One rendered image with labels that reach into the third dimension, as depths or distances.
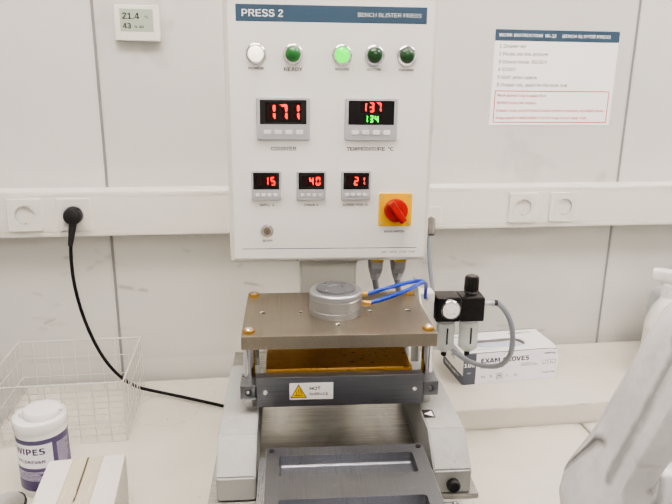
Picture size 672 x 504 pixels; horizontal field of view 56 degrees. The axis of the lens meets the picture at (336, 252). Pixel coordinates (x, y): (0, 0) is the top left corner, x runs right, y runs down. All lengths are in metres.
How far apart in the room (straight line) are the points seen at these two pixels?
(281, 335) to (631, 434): 0.49
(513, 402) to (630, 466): 0.88
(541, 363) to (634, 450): 0.99
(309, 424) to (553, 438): 0.58
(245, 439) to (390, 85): 0.57
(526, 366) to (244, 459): 0.82
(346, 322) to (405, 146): 0.31
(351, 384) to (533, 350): 0.69
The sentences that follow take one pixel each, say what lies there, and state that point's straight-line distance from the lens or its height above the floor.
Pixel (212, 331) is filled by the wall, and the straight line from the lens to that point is 1.56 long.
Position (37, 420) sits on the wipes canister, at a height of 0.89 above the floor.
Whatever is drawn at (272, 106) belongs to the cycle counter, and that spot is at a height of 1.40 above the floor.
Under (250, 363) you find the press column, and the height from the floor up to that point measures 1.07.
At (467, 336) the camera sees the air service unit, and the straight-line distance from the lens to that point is 1.15.
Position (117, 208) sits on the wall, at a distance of 1.44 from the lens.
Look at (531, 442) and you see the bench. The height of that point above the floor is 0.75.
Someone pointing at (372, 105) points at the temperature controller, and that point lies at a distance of 1.02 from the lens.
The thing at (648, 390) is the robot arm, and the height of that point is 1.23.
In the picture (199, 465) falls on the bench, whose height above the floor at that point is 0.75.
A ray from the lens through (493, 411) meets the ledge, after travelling 1.39.
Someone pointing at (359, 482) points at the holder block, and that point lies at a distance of 0.79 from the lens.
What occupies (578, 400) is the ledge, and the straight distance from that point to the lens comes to 1.47.
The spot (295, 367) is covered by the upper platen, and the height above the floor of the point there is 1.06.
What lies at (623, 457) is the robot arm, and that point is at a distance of 0.55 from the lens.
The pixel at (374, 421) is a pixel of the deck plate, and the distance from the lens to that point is 1.03.
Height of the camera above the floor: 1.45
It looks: 15 degrees down
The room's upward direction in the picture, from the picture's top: 1 degrees clockwise
